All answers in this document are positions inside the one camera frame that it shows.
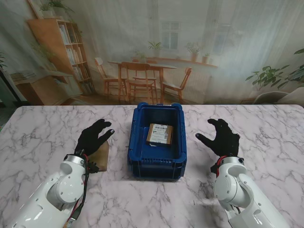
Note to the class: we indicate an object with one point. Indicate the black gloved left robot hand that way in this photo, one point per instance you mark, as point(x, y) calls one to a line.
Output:
point(91, 140)

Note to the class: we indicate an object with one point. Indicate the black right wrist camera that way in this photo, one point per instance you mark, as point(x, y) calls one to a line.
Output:
point(214, 169)

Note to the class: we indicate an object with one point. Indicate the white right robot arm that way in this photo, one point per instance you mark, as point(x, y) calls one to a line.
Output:
point(230, 185)

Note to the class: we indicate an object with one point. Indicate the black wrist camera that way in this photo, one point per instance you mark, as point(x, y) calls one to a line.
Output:
point(93, 167)
point(214, 169)

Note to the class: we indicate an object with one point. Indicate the cardboard package blue-logo label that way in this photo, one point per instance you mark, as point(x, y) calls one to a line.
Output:
point(102, 156)

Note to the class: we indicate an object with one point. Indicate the blue plastic turnover box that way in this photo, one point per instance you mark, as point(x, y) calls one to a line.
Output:
point(158, 166)

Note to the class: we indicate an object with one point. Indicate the cardboard package black-banded label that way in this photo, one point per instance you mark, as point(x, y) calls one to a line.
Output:
point(160, 134)

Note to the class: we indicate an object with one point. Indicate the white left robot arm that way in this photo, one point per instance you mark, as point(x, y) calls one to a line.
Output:
point(64, 187)

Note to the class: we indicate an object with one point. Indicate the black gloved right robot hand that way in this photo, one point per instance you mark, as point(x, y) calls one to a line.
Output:
point(225, 142)

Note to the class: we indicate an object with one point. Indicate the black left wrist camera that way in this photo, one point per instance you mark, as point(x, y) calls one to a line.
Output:
point(93, 167)

